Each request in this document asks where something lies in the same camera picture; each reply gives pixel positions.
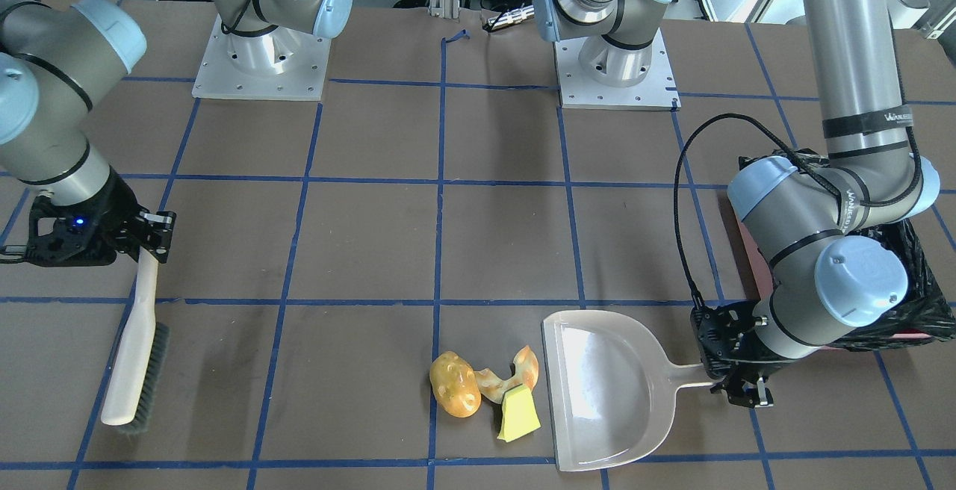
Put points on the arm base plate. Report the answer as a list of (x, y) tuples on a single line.
[(284, 65), (596, 75)]

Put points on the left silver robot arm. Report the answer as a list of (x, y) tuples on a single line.
[(866, 122)]

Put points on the pink bin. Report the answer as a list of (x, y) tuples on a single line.
[(747, 243)]

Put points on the yellow sponge piece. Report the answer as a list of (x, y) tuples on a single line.
[(519, 415)]

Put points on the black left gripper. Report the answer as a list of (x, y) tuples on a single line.
[(744, 388)]

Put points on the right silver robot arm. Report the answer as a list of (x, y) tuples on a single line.
[(57, 65)]

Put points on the beige hand brush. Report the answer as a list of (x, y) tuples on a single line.
[(132, 388)]

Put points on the beige plastic dustpan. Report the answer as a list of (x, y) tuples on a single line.
[(612, 388)]

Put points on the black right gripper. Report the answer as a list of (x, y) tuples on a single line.
[(117, 215)]

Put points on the croissant bread piece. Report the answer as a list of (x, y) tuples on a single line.
[(526, 371)]

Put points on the black trash bag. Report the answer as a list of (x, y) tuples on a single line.
[(846, 277)]

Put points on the yellow potato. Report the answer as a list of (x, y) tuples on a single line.
[(454, 385)]

